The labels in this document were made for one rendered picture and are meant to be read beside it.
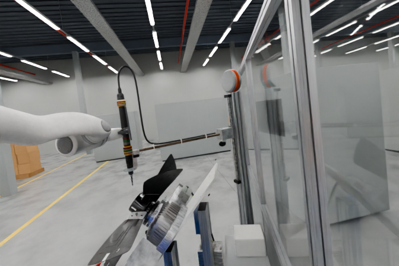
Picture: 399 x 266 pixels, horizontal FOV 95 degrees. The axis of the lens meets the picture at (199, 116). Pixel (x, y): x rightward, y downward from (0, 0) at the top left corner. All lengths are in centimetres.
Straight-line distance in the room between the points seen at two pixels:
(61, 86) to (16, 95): 263
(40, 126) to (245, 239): 108
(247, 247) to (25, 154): 866
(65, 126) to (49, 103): 1468
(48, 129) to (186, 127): 607
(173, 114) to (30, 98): 1120
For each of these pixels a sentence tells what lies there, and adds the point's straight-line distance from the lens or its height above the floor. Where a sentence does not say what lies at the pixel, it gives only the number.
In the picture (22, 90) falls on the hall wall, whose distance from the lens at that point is 1621.
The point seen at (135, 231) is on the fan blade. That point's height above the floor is 118.
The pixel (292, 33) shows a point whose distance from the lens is 50.
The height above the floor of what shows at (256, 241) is 95.
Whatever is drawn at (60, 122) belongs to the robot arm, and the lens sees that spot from 68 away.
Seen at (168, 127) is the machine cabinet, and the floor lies 118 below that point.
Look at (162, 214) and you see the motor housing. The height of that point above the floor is 117.
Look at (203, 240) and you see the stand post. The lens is 124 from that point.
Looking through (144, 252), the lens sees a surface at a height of 103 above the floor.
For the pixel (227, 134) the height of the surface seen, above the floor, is 153.
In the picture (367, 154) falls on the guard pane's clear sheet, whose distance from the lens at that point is 34.
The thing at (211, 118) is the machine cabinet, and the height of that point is 132.
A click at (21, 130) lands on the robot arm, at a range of 65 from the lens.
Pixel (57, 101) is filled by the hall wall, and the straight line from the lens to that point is 1511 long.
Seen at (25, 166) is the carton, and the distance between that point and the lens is 929.
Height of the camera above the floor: 172
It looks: 2 degrees down
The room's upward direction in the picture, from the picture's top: 7 degrees counter-clockwise
